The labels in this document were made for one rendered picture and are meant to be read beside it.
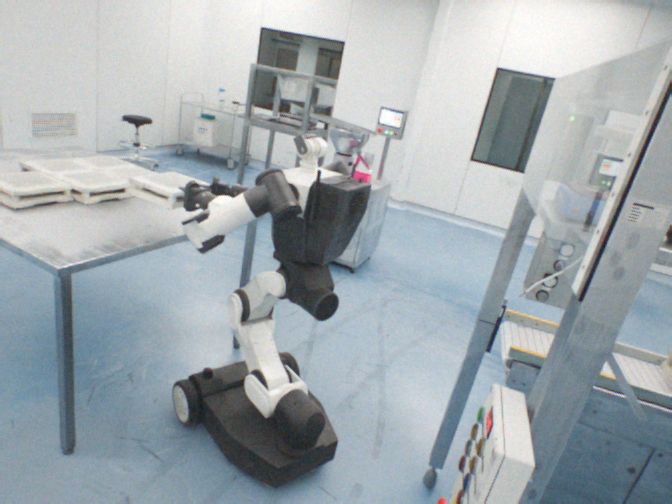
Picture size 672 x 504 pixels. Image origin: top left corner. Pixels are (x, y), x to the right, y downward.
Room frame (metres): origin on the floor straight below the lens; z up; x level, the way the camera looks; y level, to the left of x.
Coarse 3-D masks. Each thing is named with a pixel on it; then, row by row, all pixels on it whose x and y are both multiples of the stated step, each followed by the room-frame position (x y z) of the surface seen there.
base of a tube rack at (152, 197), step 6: (132, 192) 1.79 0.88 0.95; (138, 192) 1.78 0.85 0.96; (144, 192) 1.78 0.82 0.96; (150, 192) 1.80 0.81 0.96; (144, 198) 1.76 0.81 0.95; (150, 198) 1.75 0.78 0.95; (156, 198) 1.74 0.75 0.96; (162, 198) 1.75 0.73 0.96; (180, 198) 1.80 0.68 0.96; (162, 204) 1.72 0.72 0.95; (168, 204) 1.71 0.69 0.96; (174, 204) 1.72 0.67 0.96; (180, 204) 1.75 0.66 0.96
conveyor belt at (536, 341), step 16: (512, 336) 1.39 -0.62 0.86; (528, 336) 1.41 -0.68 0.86; (544, 336) 1.44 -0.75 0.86; (544, 352) 1.32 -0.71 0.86; (608, 368) 1.30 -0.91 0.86; (624, 368) 1.32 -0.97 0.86; (640, 368) 1.35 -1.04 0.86; (656, 368) 1.37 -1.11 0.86; (640, 384) 1.24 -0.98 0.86; (656, 384) 1.26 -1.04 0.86
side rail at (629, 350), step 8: (512, 320) 1.50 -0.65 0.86; (520, 320) 1.49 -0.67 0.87; (528, 320) 1.49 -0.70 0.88; (536, 320) 1.48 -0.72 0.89; (536, 328) 1.48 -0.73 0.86; (544, 328) 1.47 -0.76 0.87; (552, 328) 1.47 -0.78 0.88; (616, 344) 1.42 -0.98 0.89; (624, 344) 1.43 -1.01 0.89; (624, 352) 1.42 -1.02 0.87; (632, 352) 1.41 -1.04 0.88; (640, 352) 1.41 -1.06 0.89; (648, 352) 1.40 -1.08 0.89; (648, 360) 1.40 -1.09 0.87; (656, 360) 1.40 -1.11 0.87; (664, 360) 1.39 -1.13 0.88
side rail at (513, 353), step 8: (512, 352) 1.24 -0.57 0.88; (520, 352) 1.23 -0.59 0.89; (528, 360) 1.23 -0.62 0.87; (536, 360) 1.22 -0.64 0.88; (544, 360) 1.22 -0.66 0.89; (600, 376) 1.18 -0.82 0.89; (600, 384) 1.18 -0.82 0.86; (608, 384) 1.18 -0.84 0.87; (616, 384) 1.17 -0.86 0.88; (632, 384) 1.17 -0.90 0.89; (640, 392) 1.16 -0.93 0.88; (648, 392) 1.16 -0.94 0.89; (656, 392) 1.15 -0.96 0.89; (664, 392) 1.16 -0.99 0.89; (656, 400) 1.15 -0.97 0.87; (664, 400) 1.15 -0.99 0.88
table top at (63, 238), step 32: (0, 160) 2.26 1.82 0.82; (0, 224) 1.51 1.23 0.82; (32, 224) 1.57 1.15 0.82; (64, 224) 1.63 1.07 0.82; (96, 224) 1.69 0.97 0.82; (128, 224) 1.76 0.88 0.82; (160, 224) 1.83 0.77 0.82; (32, 256) 1.34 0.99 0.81; (64, 256) 1.37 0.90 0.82; (96, 256) 1.42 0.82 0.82; (128, 256) 1.53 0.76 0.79
